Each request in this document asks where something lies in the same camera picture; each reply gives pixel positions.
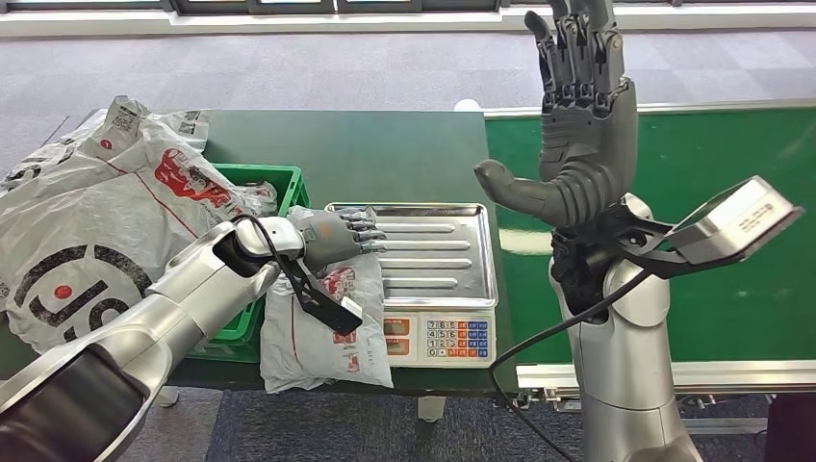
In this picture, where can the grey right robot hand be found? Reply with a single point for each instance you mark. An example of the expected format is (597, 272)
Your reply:
(586, 146)

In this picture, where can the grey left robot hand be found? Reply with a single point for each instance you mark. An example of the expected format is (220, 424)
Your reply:
(328, 239)

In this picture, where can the small grey courier package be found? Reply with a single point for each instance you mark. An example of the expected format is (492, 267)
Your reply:
(312, 357)

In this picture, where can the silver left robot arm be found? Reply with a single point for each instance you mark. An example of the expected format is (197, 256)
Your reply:
(127, 331)

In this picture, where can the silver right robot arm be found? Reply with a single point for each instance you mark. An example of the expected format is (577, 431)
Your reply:
(621, 370)

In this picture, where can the green conveyor belt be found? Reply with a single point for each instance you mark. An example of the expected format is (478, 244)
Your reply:
(733, 146)

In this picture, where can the large white package black logo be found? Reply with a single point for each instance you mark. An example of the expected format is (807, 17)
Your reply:
(83, 217)

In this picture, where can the white package with QR labels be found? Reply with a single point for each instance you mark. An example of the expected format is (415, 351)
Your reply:
(38, 159)

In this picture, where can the green plastic crate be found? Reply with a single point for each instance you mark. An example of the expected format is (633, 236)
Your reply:
(280, 178)

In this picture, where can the white electronic scale steel tray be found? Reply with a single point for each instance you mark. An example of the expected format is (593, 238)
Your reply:
(433, 268)

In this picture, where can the white round knob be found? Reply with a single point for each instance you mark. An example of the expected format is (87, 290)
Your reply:
(467, 106)

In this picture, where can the white table leg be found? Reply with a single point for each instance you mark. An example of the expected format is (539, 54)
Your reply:
(166, 396)
(431, 408)

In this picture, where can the black case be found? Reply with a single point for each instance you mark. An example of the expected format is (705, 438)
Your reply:
(790, 433)

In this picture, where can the black left camera bracket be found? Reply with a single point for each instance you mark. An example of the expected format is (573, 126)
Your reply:
(319, 303)

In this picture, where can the black camera bracket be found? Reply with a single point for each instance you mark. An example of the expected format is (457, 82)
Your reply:
(319, 303)
(637, 236)

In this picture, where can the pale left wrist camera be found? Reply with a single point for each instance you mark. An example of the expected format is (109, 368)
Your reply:
(352, 309)

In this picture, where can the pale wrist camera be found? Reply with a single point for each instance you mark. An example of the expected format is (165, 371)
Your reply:
(733, 220)
(352, 309)

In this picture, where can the black right camera bracket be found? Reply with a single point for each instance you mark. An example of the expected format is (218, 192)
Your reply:
(637, 236)

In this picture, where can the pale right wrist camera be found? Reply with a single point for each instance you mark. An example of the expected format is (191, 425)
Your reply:
(733, 220)

